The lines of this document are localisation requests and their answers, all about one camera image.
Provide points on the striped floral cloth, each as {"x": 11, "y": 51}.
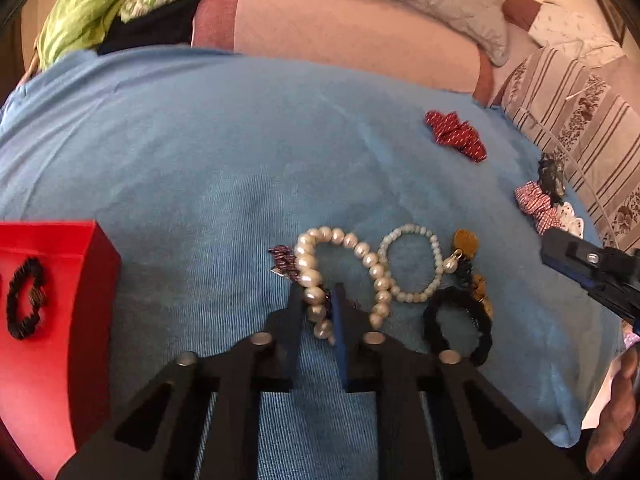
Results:
{"x": 575, "y": 110}

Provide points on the white floral cloth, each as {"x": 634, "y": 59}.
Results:
{"x": 575, "y": 30}

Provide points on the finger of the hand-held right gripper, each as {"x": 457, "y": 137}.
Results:
{"x": 575, "y": 255}
{"x": 615, "y": 302}

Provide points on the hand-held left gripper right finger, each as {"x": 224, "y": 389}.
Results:
{"x": 340, "y": 330}

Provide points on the blue blanket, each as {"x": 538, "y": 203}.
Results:
{"x": 250, "y": 135}

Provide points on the white dotted scrunchie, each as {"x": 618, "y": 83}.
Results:
{"x": 567, "y": 215}

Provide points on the dark grey hair clip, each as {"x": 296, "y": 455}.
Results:
{"x": 550, "y": 175}

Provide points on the red tray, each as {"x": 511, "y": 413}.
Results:
{"x": 50, "y": 360}

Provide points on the red dotted scrunchie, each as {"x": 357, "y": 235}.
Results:
{"x": 450, "y": 130}

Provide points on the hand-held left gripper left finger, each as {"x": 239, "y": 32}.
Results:
{"x": 295, "y": 320}

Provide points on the person's right hand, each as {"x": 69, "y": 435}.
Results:
{"x": 617, "y": 410}

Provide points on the black cloth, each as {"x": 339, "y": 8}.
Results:
{"x": 150, "y": 30}

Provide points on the green quilt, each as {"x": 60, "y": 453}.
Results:
{"x": 85, "y": 5}

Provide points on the pink upholstered cushion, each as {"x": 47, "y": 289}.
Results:
{"x": 325, "y": 25}

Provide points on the red white checked scrunchie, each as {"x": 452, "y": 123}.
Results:
{"x": 532, "y": 197}

